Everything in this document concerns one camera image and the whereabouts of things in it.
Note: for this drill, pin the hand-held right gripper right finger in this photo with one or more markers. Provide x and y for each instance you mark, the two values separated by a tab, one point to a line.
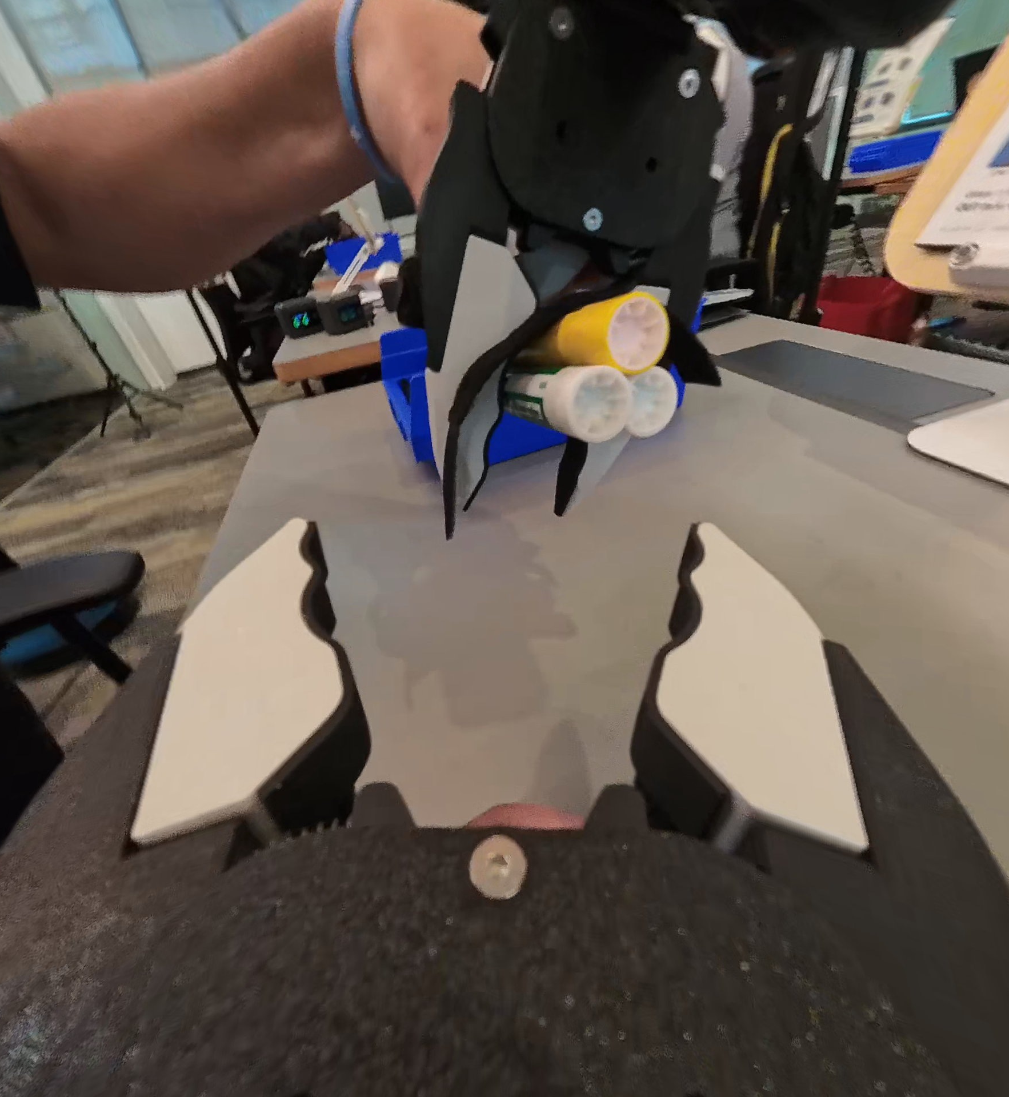
753	711

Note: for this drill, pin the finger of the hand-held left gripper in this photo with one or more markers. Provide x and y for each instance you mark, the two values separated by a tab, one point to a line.
479	343
600	463

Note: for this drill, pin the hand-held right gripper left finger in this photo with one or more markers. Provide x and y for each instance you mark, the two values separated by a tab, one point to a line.
239	703

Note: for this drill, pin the white capped green marker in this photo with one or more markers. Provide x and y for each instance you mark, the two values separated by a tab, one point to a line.
590	403
654	401

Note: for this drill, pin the yellow marker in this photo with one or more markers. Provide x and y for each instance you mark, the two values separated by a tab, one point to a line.
590	334

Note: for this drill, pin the person's left forearm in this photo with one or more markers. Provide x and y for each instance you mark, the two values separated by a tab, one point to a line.
170	188

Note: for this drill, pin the person's left hand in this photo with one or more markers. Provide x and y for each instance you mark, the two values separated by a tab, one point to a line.
427	77

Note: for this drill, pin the blue plastic bin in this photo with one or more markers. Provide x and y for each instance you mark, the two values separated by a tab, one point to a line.
363	250
406	403

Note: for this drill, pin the small black device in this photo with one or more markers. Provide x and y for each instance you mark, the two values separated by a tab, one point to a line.
346	313
299	319

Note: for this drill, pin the wooden side table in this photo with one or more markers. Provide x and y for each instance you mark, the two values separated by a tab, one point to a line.
333	356

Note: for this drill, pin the black jacket with yellow stripe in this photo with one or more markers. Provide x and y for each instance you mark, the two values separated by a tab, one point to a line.
783	180

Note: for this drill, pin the black bag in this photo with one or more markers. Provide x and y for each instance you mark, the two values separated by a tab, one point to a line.
277	266

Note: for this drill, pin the black chair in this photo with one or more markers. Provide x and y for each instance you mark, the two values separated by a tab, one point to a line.
59	583

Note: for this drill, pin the blue wristband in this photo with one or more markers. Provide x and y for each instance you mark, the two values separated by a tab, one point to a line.
348	94

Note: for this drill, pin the dark grey mouse pad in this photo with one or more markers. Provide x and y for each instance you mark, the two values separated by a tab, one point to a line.
856	381

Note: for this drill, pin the red bin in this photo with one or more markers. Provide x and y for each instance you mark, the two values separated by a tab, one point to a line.
869	307

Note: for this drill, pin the wooden board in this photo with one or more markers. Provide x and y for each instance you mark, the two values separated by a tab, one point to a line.
924	206

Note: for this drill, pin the black tripod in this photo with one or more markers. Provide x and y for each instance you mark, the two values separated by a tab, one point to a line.
115	368

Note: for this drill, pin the white monitor stand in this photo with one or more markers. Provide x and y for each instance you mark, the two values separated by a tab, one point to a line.
993	446

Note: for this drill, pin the white instruction card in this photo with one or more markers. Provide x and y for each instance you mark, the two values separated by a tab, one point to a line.
1001	180

